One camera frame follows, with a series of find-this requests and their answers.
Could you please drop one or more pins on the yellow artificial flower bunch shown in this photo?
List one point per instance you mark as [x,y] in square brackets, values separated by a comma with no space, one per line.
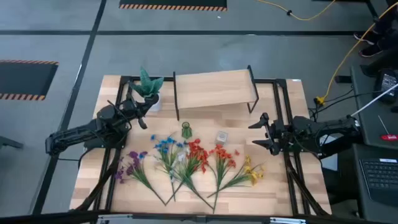
[247,169]

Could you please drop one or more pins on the green glass vase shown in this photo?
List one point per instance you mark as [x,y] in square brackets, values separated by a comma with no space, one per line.
[186,132]

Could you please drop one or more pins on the black crossbar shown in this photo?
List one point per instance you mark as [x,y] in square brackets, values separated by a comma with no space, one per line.
[186,218]

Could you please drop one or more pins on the silver metal bracket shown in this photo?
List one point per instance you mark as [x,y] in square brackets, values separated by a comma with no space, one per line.
[115,218]
[287,221]

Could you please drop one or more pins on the dark grey desk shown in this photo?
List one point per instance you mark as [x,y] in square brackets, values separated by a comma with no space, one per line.
[382,214]
[370,124]

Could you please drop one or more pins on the purple artificial flower bunch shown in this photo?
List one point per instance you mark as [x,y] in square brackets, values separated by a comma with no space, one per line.
[134,161]

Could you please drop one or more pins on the white artificial flower bunch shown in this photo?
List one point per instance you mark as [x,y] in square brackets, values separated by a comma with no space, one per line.
[181,157]

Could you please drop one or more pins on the white paper sheet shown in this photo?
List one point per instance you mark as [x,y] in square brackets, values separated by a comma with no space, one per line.
[331,163]

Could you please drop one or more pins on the blue artificial flower bunch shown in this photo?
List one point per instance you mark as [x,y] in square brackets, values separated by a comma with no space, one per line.
[164,144]

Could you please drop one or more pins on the black aluminium table frame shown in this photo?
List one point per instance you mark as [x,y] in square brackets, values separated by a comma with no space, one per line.
[125,79]

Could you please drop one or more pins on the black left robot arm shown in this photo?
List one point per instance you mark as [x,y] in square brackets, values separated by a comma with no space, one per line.
[77,133]

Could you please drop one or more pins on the wooden shelf with black legs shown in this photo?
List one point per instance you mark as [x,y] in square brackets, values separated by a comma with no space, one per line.
[214,88]

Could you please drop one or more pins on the black mat with hazard stripes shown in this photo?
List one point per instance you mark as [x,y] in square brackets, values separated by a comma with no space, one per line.
[171,2]
[25,79]

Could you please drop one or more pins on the clear glass vase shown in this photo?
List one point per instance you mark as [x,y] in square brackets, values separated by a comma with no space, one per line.
[221,137]

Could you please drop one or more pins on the black desk foot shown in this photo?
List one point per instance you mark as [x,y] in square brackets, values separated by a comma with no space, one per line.
[342,79]

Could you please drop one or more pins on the grey chair leg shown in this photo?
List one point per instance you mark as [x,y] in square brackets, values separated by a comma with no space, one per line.
[9,142]

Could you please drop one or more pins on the green plant in white pot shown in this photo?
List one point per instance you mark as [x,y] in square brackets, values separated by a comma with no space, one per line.
[147,84]

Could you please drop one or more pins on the black device with screen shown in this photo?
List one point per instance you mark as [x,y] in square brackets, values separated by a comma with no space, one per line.
[387,84]

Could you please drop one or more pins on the black laptop keyboard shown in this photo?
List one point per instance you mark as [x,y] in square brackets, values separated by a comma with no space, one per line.
[379,177]

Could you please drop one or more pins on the orange-red artificial flower bunch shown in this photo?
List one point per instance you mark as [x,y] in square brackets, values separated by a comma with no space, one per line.
[222,154]

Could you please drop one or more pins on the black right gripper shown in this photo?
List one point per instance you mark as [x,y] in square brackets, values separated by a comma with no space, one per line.
[278,137]

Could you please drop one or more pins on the thin white rod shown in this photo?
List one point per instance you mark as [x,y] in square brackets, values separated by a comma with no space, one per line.
[373,101]

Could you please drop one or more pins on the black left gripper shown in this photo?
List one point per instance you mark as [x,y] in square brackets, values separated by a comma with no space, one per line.
[133,109]

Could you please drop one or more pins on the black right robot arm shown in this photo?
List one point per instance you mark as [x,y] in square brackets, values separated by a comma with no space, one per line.
[326,127]

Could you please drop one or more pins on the red artificial flower bunch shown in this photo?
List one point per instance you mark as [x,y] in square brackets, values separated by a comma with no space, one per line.
[196,149]

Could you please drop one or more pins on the person's shoe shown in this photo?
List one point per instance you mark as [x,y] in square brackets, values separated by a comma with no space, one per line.
[370,51]
[365,39]

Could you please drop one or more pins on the person's leg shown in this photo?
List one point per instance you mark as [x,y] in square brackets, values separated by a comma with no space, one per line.
[387,28]

